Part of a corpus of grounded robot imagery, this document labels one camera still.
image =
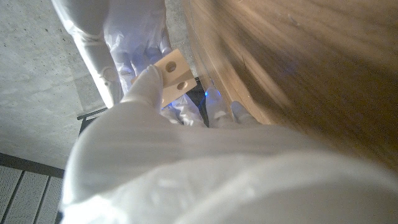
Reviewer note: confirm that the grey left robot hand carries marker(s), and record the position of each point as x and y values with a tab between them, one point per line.
202	174

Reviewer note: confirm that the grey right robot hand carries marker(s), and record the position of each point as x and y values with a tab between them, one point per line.
133	28

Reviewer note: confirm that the small wooden block with holes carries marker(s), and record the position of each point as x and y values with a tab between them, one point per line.
174	73

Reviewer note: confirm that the grey perforated panel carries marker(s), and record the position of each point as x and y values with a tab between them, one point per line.
28	199

